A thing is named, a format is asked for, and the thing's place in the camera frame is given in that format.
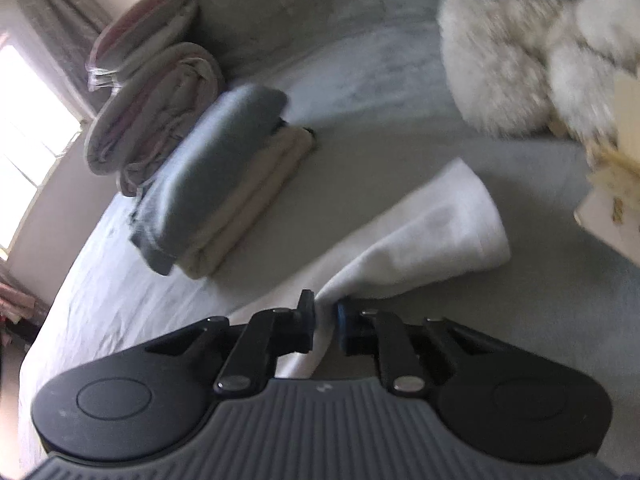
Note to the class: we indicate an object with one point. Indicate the rolled grey pink comforter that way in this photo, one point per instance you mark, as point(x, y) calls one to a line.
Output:
point(150, 115)

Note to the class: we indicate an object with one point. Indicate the folded grey garment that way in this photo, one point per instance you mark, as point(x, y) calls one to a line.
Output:
point(215, 170)

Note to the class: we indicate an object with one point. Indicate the bed with grey sheet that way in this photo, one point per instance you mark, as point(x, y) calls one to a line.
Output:
point(540, 320)

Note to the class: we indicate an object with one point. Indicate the beige cardboard box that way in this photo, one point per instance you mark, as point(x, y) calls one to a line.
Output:
point(617, 185)

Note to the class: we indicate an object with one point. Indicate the grey curtain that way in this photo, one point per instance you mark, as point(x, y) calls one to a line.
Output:
point(55, 25)

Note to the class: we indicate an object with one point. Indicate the grey quilted headboard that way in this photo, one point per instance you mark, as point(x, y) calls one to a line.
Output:
point(280, 5)

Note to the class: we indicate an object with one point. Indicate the folded beige garment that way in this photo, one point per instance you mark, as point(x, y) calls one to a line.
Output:
point(255, 205)

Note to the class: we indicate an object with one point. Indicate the white fluffy plush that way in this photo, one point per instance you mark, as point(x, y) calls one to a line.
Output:
point(510, 55)

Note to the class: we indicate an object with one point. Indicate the white sweatshirt with yellow print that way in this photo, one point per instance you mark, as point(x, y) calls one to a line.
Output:
point(425, 240)

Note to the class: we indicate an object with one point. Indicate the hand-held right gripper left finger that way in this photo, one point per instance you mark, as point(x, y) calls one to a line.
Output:
point(307, 322)

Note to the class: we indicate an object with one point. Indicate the window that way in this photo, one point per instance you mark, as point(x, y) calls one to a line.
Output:
point(30, 135)

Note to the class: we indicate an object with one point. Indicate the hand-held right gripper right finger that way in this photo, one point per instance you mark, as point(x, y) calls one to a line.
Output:
point(343, 327)

